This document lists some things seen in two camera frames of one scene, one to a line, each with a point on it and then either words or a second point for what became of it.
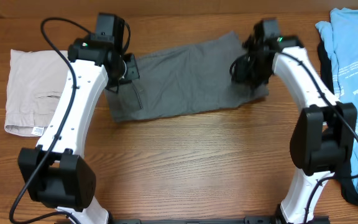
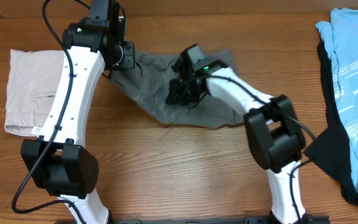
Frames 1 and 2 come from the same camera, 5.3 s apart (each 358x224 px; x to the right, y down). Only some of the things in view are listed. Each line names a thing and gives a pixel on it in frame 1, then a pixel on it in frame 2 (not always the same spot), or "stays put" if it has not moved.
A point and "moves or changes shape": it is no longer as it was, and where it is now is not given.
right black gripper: x=240 y=77 → x=174 y=96
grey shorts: x=195 y=76 moves or changes shape
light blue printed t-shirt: x=350 y=37 stays put
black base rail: x=247 y=219 stays put
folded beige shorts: x=36 y=81 stays put
